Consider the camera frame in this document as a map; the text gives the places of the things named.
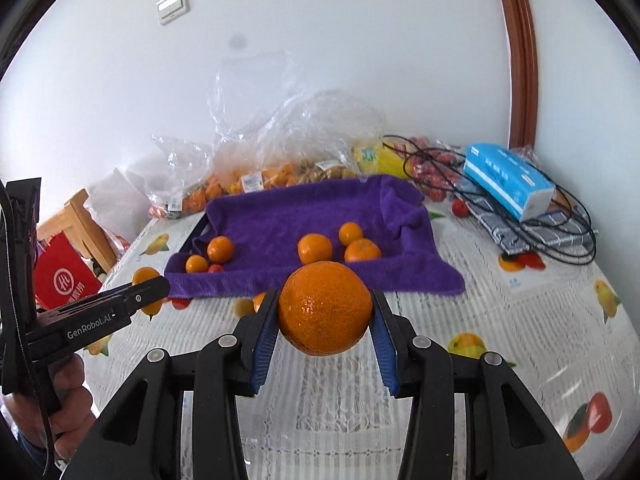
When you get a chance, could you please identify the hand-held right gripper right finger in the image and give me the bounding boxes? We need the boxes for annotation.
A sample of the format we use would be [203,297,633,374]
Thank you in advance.
[369,290,586,480]

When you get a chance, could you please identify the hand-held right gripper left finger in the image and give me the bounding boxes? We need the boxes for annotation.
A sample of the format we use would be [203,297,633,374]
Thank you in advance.
[60,287,279,480]

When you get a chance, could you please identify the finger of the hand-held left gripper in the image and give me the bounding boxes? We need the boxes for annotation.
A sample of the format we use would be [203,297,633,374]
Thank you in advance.
[37,276,172,322]

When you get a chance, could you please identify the large orange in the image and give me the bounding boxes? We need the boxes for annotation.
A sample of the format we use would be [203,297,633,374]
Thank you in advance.
[277,261,374,357]

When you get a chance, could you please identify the person's left hand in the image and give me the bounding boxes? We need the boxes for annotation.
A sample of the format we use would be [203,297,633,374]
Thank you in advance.
[2,352,98,461]

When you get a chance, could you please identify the red paper bag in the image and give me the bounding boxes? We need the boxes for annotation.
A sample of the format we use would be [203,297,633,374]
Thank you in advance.
[32,232,103,311]

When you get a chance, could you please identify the black tray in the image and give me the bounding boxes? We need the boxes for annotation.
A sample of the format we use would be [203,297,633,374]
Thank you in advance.
[179,211,211,256]

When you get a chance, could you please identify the white plastic bag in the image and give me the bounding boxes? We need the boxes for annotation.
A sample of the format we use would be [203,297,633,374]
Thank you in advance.
[84,166,152,247]

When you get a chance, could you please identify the wooden chair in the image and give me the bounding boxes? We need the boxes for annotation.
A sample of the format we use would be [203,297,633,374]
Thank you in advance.
[36,189,118,273]

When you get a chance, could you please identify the clear bag of leafy tangerines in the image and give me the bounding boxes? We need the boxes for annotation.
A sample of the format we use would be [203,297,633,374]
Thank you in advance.
[149,134,224,221]

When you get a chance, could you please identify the purple towel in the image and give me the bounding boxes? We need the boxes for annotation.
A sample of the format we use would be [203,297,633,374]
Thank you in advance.
[164,174,467,300]

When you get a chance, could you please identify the grey patterned pouch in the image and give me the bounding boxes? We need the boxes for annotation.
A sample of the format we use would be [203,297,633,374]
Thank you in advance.
[452,180,591,256]

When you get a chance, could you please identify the fruit print tablecloth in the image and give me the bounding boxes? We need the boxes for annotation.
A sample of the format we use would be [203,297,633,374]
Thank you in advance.
[65,180,640,480]

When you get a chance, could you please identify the clear bag of small oranges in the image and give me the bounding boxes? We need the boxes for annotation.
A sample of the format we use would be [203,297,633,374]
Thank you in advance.
[207,52,307,196]

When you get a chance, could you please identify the clear bag of cherry tomatoes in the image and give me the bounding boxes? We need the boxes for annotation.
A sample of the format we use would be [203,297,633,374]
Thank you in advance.
[385,135,467,204]

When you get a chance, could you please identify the yellow fruit in clear bag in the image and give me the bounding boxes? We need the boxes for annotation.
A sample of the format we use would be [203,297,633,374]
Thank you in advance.
[352,139,407,179]

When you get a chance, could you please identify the blue tissue pack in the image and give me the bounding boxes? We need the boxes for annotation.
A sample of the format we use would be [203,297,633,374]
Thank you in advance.
[462,142,557,223]

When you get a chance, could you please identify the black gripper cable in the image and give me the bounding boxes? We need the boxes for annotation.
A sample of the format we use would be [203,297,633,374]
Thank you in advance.
[0,180,53,476]

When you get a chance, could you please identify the black coiled cable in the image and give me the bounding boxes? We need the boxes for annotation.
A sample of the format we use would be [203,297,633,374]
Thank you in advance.
[382,134,599,266]

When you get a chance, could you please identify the white wall switch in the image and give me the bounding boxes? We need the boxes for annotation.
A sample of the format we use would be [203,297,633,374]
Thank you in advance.
[156,0,192,26]

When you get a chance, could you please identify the brown wooden door frame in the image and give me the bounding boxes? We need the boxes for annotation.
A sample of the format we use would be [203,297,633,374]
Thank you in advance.
[490,0,540,151]

